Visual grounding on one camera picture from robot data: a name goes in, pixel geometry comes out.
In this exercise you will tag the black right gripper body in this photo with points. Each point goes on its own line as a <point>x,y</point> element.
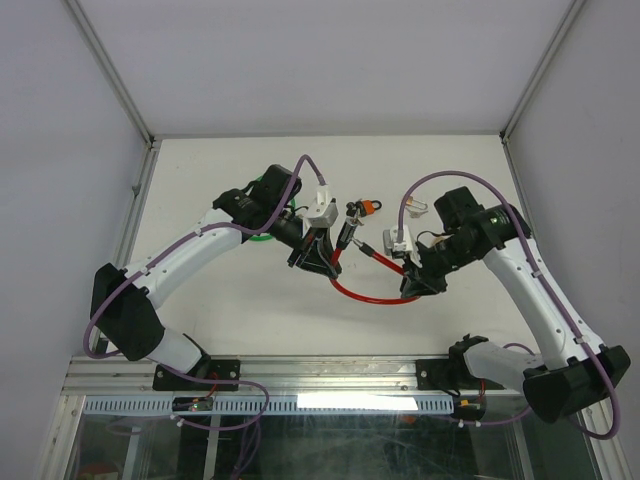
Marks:
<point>439,260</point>

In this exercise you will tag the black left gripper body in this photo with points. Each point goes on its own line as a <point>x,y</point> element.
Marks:
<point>302,246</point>

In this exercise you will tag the green cable lock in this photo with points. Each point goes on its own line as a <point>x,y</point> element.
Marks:
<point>267,192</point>

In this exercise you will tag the red cable lock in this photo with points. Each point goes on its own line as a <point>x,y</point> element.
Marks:
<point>365,283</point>

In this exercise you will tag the silver keys of red lock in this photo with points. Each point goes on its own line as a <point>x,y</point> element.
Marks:
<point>355,212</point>

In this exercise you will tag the small brass long-shackle padlock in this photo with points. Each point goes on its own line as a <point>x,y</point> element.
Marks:
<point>415,208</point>

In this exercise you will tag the orange black padlock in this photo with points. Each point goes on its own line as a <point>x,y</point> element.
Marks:
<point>369,207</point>

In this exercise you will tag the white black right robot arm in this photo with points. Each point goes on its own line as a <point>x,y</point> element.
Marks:
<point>573,368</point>

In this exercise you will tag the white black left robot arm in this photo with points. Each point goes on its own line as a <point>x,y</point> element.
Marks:
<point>125,300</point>

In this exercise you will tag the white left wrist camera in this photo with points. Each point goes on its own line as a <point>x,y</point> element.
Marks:
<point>322,211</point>

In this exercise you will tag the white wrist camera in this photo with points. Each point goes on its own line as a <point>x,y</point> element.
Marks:
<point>322,211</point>
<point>400,245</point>

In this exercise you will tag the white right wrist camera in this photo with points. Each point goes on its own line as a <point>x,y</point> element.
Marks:
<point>400,245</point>

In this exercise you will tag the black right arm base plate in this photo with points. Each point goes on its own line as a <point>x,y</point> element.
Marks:
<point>437,374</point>

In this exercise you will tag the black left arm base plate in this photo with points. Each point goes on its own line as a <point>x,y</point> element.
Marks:
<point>216,373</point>

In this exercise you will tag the aluminium mounting rail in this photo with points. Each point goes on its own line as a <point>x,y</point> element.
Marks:
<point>279,374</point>

